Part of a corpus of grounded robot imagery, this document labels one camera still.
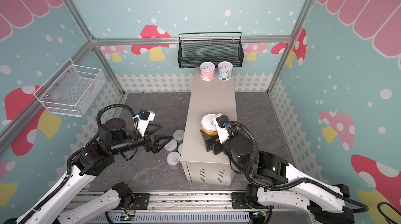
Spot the yellow label can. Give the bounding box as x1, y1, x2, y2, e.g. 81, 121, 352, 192
201, 114, 218, 136

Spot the pink label can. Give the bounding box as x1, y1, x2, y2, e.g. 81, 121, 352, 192
200, 62, 215, 81

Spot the blue label can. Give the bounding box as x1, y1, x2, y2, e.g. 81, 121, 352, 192
218, 62, 233, 80

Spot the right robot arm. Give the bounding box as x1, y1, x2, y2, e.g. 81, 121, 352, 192
200, 120, 369, 224

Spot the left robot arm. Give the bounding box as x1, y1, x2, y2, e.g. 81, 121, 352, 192
6, 104, 173, 224

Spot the beige metal cabinet counter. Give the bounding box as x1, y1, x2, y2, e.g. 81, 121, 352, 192
181, 68, 237, 187

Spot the can under stacked can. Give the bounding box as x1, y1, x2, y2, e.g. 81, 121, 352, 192
164, 139, 178, 154

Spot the can beside cabinet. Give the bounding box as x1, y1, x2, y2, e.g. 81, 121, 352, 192
177, 144, 183, 155

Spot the green label can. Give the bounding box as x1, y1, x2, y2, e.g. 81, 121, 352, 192
173, 130, 185, 145

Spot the pink front can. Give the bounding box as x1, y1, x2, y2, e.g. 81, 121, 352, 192
166, 151, 181, 169

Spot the green circuit board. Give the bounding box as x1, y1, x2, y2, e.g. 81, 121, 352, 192
120, 213, 135, 221

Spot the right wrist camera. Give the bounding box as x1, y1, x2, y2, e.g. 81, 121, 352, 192
213, 113, 229, 144

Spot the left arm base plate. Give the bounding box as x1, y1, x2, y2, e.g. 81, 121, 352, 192
121, 193, 150, 210

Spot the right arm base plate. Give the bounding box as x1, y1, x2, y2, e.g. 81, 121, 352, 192
231, 192, 250, 209

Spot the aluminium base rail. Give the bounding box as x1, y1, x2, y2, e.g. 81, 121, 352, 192
59, 190, 317, 224

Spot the black mesh wall basket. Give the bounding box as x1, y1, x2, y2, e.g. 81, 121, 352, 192
178, 32, 244, 69

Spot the white wire wall basket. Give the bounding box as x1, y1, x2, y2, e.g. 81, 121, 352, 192
33, 59, 106, 117

